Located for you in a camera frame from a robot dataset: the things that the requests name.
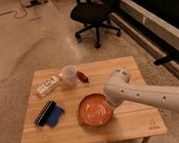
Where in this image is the orange ceramic bowl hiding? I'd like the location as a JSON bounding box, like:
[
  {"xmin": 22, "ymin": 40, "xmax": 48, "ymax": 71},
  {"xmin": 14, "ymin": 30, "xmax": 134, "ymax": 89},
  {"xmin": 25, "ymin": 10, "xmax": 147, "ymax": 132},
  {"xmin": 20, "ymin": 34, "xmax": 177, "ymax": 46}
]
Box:
[{"xmin": 78, "ymin": 93, "xmax": 113, "ymax": 127}]

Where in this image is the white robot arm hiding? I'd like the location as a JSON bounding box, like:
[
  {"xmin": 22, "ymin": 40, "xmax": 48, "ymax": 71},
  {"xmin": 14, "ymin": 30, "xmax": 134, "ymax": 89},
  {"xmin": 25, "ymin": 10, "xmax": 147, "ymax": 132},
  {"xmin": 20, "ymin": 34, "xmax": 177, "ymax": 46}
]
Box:
[{"xmin": 104, "ymin": 68, "xmax": 179, "ymax": 112}]

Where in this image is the red brown small object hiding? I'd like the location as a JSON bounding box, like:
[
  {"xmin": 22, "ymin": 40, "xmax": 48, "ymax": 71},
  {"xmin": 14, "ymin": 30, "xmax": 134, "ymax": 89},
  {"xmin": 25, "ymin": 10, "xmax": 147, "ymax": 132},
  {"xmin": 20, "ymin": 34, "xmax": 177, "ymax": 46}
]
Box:
[{"xmin": 76, "ymin": 71, "xmax": 89, "ymax": 83}]

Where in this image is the clear plastic measuring cup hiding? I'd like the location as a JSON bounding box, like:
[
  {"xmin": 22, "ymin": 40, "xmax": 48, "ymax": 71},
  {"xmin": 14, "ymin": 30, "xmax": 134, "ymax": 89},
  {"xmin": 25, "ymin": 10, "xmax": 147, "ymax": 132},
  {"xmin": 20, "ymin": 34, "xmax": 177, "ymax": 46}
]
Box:
[{"xmin": 59, "ymin": 65, "xmax": 77, "ymax": 86}]

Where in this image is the blue sponge block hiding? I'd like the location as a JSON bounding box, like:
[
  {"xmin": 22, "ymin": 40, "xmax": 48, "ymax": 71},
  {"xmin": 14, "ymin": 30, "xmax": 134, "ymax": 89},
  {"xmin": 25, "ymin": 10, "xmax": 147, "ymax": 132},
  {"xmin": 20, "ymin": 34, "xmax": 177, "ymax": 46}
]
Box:
[{"xmin": 46, "ymin": 106, "xmax": 65, "ymax": 127}]

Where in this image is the wooden table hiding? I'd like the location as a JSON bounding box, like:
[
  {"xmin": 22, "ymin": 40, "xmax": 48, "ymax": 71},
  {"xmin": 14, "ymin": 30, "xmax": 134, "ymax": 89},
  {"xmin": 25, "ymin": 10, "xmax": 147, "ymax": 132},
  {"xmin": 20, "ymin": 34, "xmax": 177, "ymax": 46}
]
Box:
[{"xmin": 21, "ymin": 56, "xmax": 167, "ymax": 143}]

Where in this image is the black office chair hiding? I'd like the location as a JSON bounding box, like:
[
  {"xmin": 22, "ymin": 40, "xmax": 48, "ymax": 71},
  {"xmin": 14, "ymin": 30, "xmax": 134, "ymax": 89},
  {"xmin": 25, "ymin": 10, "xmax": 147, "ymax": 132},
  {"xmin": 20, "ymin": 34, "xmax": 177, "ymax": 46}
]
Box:
[{"xmin": 70, "ymin": 0, "xmax": 121, "ymax": 49}]

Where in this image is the black striped eraser brush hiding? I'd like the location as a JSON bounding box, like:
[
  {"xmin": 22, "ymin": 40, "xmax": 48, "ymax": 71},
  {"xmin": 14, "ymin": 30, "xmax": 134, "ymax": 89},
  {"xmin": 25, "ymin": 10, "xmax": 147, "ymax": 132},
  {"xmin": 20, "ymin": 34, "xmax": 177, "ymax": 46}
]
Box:
[{"xmin": 34, "ymin": 100, "xmax": 56, "ymax": 127}]

